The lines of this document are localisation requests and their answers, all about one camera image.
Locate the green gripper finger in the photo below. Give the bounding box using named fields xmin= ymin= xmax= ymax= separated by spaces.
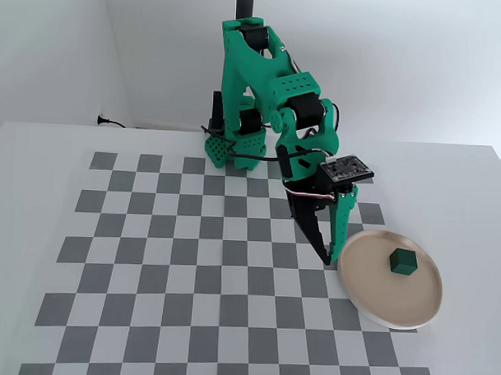
xmin=327 ymin=184 xmax=358 ymax=264

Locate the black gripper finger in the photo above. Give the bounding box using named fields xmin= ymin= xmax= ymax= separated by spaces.
xmin=286 ymin=192 xmax=336 ymax=267

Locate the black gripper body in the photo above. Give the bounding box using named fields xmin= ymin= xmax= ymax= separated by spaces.
xmin=281 ymin=170 xmax=358 ymax=217

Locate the dark green dice cube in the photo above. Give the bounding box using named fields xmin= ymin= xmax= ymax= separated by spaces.
xmin=388 ymin=248 xmax=420 ymax=278

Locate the beige round plate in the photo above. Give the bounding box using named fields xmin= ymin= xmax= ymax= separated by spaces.
xmin=335 ymin=229 xmax=446 ymax=331

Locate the grey white checkerboard mat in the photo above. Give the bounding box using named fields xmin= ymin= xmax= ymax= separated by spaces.
xmin=19 ymin=148 xmax=444 ymax=375

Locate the black vertical pole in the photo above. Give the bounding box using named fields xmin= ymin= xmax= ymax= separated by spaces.
xmin=235 ymin=0 xmax=257 ymax=22

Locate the white red black servo wire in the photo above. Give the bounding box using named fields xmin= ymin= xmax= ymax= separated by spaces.
xmin=284 ymin=186 xmax=339 ymax=203

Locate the black camera circuit board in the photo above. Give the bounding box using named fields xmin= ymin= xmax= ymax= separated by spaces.
xmin=318 ymin=153 xmax=378 ymax=186

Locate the black camera cable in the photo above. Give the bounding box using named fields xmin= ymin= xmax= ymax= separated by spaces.
xmin=199 ymin=125 xmax=287 ymax=163

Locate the black wall plug with cord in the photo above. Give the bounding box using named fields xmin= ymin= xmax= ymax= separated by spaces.
xmin=96 ymin=114 xmax=126 ymax=129

